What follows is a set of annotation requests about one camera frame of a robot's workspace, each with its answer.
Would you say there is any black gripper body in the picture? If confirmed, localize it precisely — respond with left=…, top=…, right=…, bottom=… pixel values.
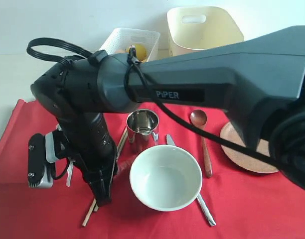
left=60, top=113, right=116, bottom=184

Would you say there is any red strawberry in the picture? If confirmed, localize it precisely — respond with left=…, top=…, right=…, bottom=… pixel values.
left=117, top=159, right=133, bottom=175

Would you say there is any stainless steel cup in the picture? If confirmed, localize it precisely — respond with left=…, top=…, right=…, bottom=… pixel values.
left=126, top=109, right=159, bottom=154

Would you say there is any white ceramic bowl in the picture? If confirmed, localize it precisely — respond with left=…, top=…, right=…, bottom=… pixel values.
left=129, top=145, right=202, bottom=212

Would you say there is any brown egg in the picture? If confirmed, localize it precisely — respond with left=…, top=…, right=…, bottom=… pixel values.
left=115, top=49, right=126, bottom=53

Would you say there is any yellow lemon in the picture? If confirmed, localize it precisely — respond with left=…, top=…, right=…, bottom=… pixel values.
left=126, top=43, right=148, bottom=62

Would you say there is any brown wooden spoon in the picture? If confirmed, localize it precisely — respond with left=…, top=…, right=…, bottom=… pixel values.
left=190, top=110, right=213, bottom=178

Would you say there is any brown wooden plate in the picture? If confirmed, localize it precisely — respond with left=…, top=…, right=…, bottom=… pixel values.
left=220, top=122, right=279, bottom=174

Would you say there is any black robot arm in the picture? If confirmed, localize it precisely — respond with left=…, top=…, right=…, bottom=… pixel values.
left=27, top=25, right=305, bottom=206

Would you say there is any wooden chopstick right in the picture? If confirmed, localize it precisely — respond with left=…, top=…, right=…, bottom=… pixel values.
left=93, top=143, right=124, bottom=212

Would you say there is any wooden chopstick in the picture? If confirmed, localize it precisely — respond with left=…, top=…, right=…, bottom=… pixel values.
left=82, top=128, right=127, bottom=227
left=93, top=143, right=124, bottom=212

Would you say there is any wooden chopstick left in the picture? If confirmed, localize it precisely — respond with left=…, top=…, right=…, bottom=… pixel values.
left=82, top=128, right=127, bottom=227

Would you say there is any stainless steel knife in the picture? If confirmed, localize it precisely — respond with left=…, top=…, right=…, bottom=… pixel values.
left=166, top=134, right=216, bottom=227

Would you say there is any white perforated plastic basket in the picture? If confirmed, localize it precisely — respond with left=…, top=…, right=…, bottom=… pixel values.
left=99, top=28, right=160, bottom=61

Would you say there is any cream plastic bin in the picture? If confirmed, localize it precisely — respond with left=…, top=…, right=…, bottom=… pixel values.
left=167, top=6, right=244, bottom=56

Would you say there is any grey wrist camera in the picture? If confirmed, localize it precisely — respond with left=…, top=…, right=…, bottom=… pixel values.
left=27, top=129, right=69, bottom=188

